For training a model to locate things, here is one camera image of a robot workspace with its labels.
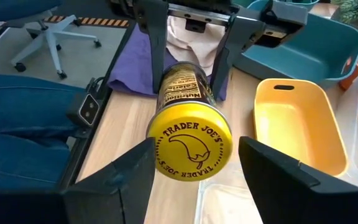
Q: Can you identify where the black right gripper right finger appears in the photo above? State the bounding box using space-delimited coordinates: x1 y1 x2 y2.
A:
237 136 358 224

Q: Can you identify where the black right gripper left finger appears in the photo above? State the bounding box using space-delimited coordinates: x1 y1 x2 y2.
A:
61 136 157 224

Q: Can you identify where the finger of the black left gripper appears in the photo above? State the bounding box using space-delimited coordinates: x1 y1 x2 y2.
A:
134 0 170 95
210 14 267 101

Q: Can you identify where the yellow-lid Trader Joe's spice jar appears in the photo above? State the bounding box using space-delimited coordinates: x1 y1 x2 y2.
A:
146 61 233 182

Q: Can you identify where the purple cloth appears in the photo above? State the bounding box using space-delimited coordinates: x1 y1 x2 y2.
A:
107 24 229 102

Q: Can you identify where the beige cloth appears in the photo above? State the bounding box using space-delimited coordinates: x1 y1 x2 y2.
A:
165 15 226 77

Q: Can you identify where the yellow black striped floor strip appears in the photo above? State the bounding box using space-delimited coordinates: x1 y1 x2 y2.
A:
43 14 131 29

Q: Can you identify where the clear plastic container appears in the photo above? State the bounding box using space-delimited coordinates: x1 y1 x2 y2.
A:
193 179 264 224
334 70 358 191

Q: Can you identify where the small yellow plastic bin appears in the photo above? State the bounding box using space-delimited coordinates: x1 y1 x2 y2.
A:
252 77 350 179

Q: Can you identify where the blue teal plastic bin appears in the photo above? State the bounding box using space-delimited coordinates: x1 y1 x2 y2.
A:
233 0 358 90

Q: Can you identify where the green teal plastic bin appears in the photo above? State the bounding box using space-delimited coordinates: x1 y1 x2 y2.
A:
286 0 320 9

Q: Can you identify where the white office chair base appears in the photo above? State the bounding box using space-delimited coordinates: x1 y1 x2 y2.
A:
0 0 103 80

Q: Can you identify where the black aluminium table frame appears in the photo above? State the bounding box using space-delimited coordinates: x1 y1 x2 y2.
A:
59 21 136 190

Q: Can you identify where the black silver table camera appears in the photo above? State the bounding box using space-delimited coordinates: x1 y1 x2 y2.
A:
66 77 103 129

